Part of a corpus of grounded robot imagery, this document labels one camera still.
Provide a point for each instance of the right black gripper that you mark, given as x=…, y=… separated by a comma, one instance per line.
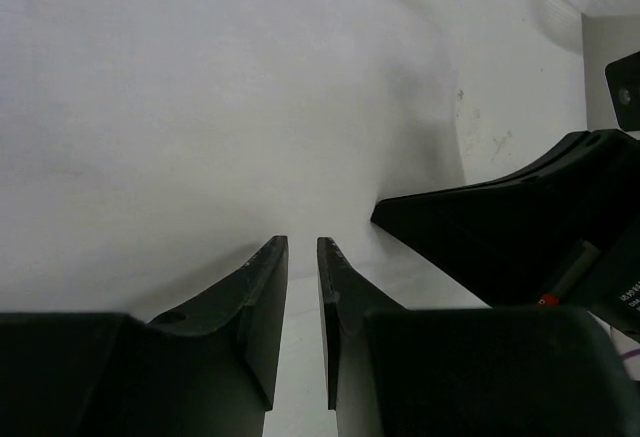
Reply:
x=557, y=231

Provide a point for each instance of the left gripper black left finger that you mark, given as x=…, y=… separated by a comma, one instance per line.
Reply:
x=207, y=367

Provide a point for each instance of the white tank top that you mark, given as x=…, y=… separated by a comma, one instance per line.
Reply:
x=149, y=147

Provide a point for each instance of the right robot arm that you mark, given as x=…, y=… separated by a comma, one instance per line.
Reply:
x=625, y=94

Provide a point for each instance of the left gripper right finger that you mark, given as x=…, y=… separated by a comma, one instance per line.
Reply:
x=519, y=371

